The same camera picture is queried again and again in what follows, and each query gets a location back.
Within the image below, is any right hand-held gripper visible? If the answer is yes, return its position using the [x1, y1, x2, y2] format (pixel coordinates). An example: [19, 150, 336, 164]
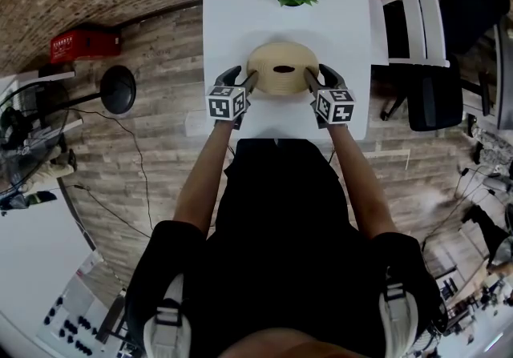
[303, 63, 357, 130]

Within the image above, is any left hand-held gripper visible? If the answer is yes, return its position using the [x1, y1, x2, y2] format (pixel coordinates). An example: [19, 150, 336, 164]
[205, 65, 261, 131]

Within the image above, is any round wooden box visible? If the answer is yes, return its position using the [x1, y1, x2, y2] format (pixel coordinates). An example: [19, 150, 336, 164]
[245, 41, 321, 96]

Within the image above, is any person's right forearm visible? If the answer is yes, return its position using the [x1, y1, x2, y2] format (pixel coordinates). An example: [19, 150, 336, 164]
[326, 123, 398, 240]

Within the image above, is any person's left forearm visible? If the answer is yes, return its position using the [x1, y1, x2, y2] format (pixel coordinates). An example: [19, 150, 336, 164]
[172, 119, 236, 239]

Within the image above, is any white slatted chair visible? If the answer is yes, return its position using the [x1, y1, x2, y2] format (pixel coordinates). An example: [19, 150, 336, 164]
[367, 0, 452, 69]

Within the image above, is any black office chair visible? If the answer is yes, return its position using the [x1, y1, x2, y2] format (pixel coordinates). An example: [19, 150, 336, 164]
[379, 54, 494, 133]

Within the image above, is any black round stool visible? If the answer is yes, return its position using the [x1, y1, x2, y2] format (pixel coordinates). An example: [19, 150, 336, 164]
[59, 64, 138, 115]

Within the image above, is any red plastic crate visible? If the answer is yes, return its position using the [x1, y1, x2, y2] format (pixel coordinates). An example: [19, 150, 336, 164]
[49, 26, 123, 66]

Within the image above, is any person's black clothing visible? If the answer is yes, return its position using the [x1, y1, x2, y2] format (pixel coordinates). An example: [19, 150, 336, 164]
[123, 138, 449, 358]

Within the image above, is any white side table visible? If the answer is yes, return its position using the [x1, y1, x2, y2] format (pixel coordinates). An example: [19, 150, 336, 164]
[0, 187, 99, 345]

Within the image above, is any black floor cable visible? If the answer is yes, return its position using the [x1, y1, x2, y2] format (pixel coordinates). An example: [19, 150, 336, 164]
[66, 107, 156, 239]

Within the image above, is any white shoulder strap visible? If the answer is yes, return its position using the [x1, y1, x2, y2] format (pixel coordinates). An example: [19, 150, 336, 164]
[142, 272, 186, 358]
[378, 279, 420, 358]

